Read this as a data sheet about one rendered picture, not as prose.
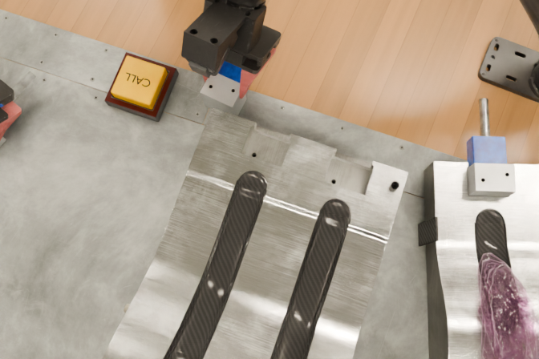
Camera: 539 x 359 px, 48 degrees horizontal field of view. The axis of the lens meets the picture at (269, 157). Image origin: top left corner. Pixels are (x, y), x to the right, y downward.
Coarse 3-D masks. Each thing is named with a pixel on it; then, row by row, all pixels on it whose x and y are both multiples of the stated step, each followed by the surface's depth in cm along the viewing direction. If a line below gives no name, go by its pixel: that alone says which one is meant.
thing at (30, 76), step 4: (28, 72) 85; (24, 76) 85; (28, 76) 84; (32, 76) 85; (20, 80) 85; (24, 80) 84; (28, 80) 84; (32, 80) 85; (20, 84) 84; (24, 84) 84; (28, 84) 85; (16, 88) 84; (20, 88) 84; (24, 88) 85; (16, 92) 84; (20, 92) 84; (16, 96) 84; (0, 104) 83; (0, 140) 84; (4, 140) 85; (0, 144) 85
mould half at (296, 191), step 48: (240, 144) 75; (192, 192) 74; (288, 192) 74; (336, 192) 73; (384, 192) 73; (192, 240) 73; (288, 240) 72; (384, 240) 72; (144, 288) 70; (192, 288) 71; (240, 288) 71; (288, 288) 71; (336, 288) 71; (144, 336) 67; (240, 336) 68; (336, 336) 69
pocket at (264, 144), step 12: (252, 132) 78; (264, 132) 77; (276, 132) 77; (252, 144) 78; (264, 144) 78; (276, 144) 78; (288, 144) 78; (252, 156) 78; (264, 156) 78; (276, 156) 78
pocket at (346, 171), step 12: (336, 156) 76; (348, 156) 76; (336, 168) 77; (348, 168) 77; (360, 168) 77; (372, 168) 76; (324, 180) 77; (336, 180) 77; (348, 180) 77; (360, 180) 76; (360, 192) 76
